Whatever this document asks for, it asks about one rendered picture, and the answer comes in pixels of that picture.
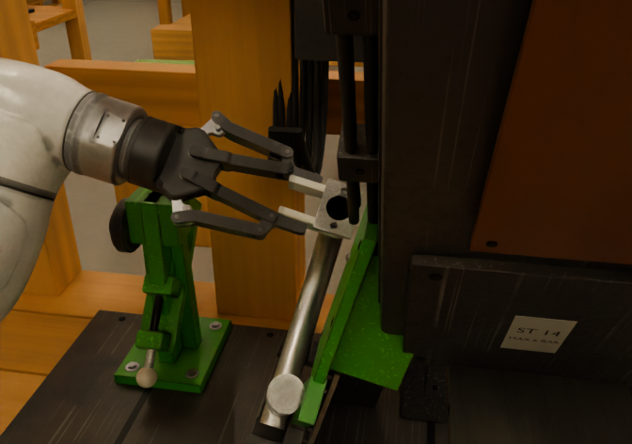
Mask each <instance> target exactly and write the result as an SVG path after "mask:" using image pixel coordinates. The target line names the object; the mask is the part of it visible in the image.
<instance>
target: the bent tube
mask: <svg viewBox="0 0 632 444"><path fill-rule="evenodd" d="M341 189H346V190H347V186H346V183H344V182H339V181H336V180H332V179H328V180H327V183H326V186H325V189H324V193H323V197H322V200H321V203H320V206H319V209H318V212H317V214H316V218H315V221H314V224H313V228H314V229H315V230H320V231H323V232H326V233H329V234H333V235H336V236H339V239H336V238H334V237H331V236H328V235H325V234H322V233H319V232H318V236H317V239H316V243H315V246H314V249H313V252H312V256H311V259H310V262H309V266H308V270H307V273H306V277H305V280H304V283H303V286H302V289H301V293H300V295H299V298H298V301H297V304H296V308H295V311H294V314H293V317H292V321H291V325H290V328H289V331H288V334H287V337H286V340H285V343H284V346H283V349H282V352H281V355H280V358H279V362H278V364H277V367H276V372H275V375H274V378H275V377H277V376H278V375H281V374H283V373H289V374H292V375H295V376H296V377H298V378H299V379H300V378H301V375H302V371H303V369H304V366H305V362H306V359H307V356H308V350H309V347H310V344H311V341H312V338H313V334H314V331H315V328H316V325H317V322H318V319H319V315H320V312H321V309H322V305H323V302H324V297H325V294H326V291H327V287H328V284H329V281H330V279H331V276H332V272H333V269H334V266H335V263H336V260H337V257H338V254H339V251H340V246H341V243H342V240H343V238H345V239H348V240H350V238H351V236H352V232H353V229H354V225H352V224H350V223H349V218H348V201H347V194H342V193H341V191H340V190H341ZM331 224H332V225H334V226H337V228H336V229H334V230H333V229H331V228H330V225H331ZM289 416H290V415H288V416H278V415H276V414H274V413H273V412H272V411H271V410H270V409H269V407H268V406H267V403H265V406H264V409H263V411H262V415H261V420H260V422H261V423H264V424H267V425H270V426H273V427H276V428H279V429H282V430H285V428H286V425H287V421H288V418H289Z"/></svg>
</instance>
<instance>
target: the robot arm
mask: <svg viewBox="0 0 632 444"><path fill-rule="evenodd" d="M211 117H212V118H211V119H210V120H209V121H208V122H207V123H206V124H205V125H204V126H203V127H201V128H198V127H195V128H183V127H181V126H179V125H176V124H173V123H170V122H167V121H164V120H161V119H157V118H153V117H148V115H147V113H146V111H145V110H144V109H143V108H142V107H141V106H139V105H136V104H133V103H128V102H124V101H122V100H119V99H116V98H113V97H110V96H108V95H107V94H104V93H101V92H96V91H94V90H91V89H89V88H87V87H84V86H83V85H81V84H80V83H79V82H77V81H76V80H74V79H73V78H70V77H69V76H67V75H65V74H62V73H60V72H57V71H52V70H50V69H47V68H43V67H41V66H38V65H34V64H30V63H25V62H22V61H18V60H13V59H8V58H3V57H0V323H1V322H2V321H3V320H4V318H5V317H6V316H7V315H8V314H9V312H10V311H11V310H12V308H13V307H14V306H15V304H16V303H17V301H18V299H19V298H20V296H21V294H22V293H23V291H24V288H25V286H26V284H27V282H28V280H29V278H30V276H31V274H32V271H33V269H34V267H35V264H36V262H37V259H38V257H39V254H40V251H41V248H42V245H43V242H44V239H45V236H46V233H47V230H48V227H49V221H50V215H51V211H52V209H53V205H54V202H55V198H56V195H57V193H58V191H59V189H60V187H61V185H62V183H63V182H64V181H65V180H66V178H67V177H68V175H69V174H70V172H71V171H73V172H74V173H76V174H79V175H85V176H88V177H90V178H93V179H96V180H99V181H102V182H107V183H111V184H114V185H122V184H124V183H125V182H128V183H131V184H134V185H137V186H140V187H143V188H146V189H149V190H151V191H154V192H158V193H161V194H163V195H164V196H166V197H167V199H168V200H170V201H171V202H172V211H173V213H172V215H171V217H170V218H171V220H172V222H173V223H174V225H175V226H176V227H177V228H187V227H194V226H198V227H202V228H206V229H210V230H218V231H222V232H226V233H230V234H235V235H239V236H244V237H247V238H252V239H256V240H263V239H265V237H266V235H267V234H268V233H269V232H270V230H272V229H275V228H278V229H281V230H285V231H288V232H291V233H294V234H297V235H305V233H306V230H307V229H309V230H314V231H317V232H319V233H322V234H325V235H328V236H331V237H334V238H336V239H339V236H336V235H333V234H329V233H326V232H323V231H320V230H315V229H314V228H313V224H314V221H315V218H316V217H313V216H310V215H308V214H303V213H300V212H297V211H295V210H292V209H289V208H286V207H283V206H279V208H278V211H277V213H276V212H275V211H273V210H271V209H269V208H267V207H265V206H263V205H261V204H259V203H258V202H256V201H254V200H252V199H250V198H247V197H245V196H243V195H241V194H239V193H237V192H235V191H232V190H230V189H228V188H227V187H225V186H223V185H222V184H220V183H219V182H217V181H216V177H217V176H218V174H219V173H220V172H221V170H222V171H227V172H231V171H234V172H240V173H245V174H250V175H256V176H262V177H266V178H272V179H278V180H282V181H289V189H292V190H295V191H298V192H301V193H304V194H308V195H311V196H314V197H316V198H322V197H323V193H324V189H325V185H324V184H322V182H323V178H324V177H322V176H321V175H320V174H317V173H313V172H310V171H307V170H304V169H302V168H298V167H296V166H295V165H294V163H293V150H292V148H290V147H288V146H286V145H284V144H281V143H279V142H276V141H275V140H273V139H270V138H268V137H266V136H263V135H260V134H257V133H255V132H253V131H250V130H248V129H246V128H244V127H242V126H240V125H237V124H235V123H233V122H231V121H230V120H229V119H227V118H226V117H225V116H224V115H223V114H222V113H221V112H220V111H213V112H212V115H211ZM211 135H214V136H216V137H222V136H224V137H225V138H227V139H228V140H230V141H232V142H235V143H237V144H239V145H242V146H244V147H246V148H249V149H251V150H253V151H256V152H258V153H261V154H263V155H265V156H268V157H270V158H272V159H275V160H276V161H272V160H266V159H261V158H256V157H250V156H244V155H240V154H234V153H231V152H229V151H222V150H219V149H218V148H217V147H216V146H215V144H214V143H213V142H212V140H211V139H210V138H209V136H211ZM277 161H278V162H277ZM202 196H206V197H208V198H211V199H213V200H216V201H220V202H222V203H224V204H226V205H228V206H229V207H231V208H233V209H235V210H237V211H239V212H241V213H243V214H246V215H248V216H250V217H252V218H254V219H256V220H258V221H260V223H259V224H258V223H254V222H249V221H245V220H241V219H237V218H232V217H228V216H223V215H220V214H212V213H207V212H203V211H199V210H193V208H192V207H191V206H190V205H186V204H183V202H184V201H187V200H190V199H193V198H199V197H202Z"/></svg>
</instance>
